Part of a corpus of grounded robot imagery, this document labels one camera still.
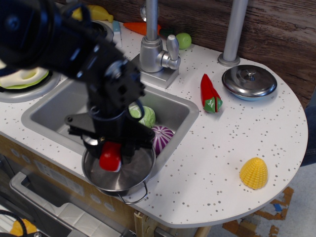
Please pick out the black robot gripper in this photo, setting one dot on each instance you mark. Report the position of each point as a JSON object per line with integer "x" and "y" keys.
{"x": 94, "y": 130}

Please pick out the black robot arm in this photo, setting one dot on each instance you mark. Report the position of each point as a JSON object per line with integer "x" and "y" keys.
{"x": 36, "y": 33}

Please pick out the small stainless steel pan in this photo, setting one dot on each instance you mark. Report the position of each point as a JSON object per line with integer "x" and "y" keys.
{"x": 129, "y": 184}

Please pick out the green toy cabbage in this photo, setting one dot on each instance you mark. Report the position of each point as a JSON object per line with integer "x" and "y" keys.
{"x": 146, "y": 118}

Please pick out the purple toy onion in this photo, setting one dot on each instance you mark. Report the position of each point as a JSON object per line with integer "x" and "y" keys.
{"x": 163, "y": 135}

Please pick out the grey toy sink basin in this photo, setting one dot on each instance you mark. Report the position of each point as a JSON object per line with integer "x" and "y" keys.
{"x": 46, "y": 116}

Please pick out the front stove burner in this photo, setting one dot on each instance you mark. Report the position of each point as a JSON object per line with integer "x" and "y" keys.
{"x": 32, "y": 92}

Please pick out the stove burner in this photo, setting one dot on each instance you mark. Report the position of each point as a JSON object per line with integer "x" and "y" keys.
{"x": 32, "y": 92}
{"x": 103, "y": 29}

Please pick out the silver toy faucet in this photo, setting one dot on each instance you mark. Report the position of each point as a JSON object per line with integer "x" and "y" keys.
{"x": 158, "y": 66}

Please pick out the light green toy plate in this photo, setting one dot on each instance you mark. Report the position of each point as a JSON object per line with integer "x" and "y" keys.
{"x": 43, "y": 73}

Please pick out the blue and white toy knife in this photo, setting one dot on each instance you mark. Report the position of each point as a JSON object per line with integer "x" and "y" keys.
{"x": 117, "y": 34}

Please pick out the red toy chili pepper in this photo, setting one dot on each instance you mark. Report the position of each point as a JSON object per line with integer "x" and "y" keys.
{"x": 211, "y": 101}

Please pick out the white toy detergent bottle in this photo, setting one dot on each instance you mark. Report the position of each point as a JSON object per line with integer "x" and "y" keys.
{"x": 20, "y": 77}

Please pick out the back right stove burner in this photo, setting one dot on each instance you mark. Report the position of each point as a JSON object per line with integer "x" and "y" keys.
{"x": 103, "y": 29}

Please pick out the yellow toy on floor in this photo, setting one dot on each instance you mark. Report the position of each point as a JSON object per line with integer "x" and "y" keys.
{"x": 17, "y": 228}

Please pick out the orange toy carrot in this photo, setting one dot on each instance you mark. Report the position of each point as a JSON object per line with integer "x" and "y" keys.
{"x": 141, "y": 28}

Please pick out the green toy apple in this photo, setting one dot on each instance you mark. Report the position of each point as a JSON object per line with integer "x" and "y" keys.
{"x": 184, "y": 40}

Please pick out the yellow toy banana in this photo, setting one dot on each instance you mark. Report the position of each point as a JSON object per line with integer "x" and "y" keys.
{"x": 96, "y": 13}

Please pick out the yellow toy corn piece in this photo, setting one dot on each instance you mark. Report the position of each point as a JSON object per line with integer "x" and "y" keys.
{"x": 254, "y": 173}

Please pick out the grey vertical support pole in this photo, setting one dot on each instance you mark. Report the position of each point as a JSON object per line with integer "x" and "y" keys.
{"x": 229, "y": 57}

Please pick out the stainless steel pot lid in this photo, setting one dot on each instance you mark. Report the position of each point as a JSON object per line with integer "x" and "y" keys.
{"x": 249, "y": 82}

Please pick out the toy oven door handle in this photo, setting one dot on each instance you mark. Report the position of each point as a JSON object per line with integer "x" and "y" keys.
{"x": 66, "y": 210}

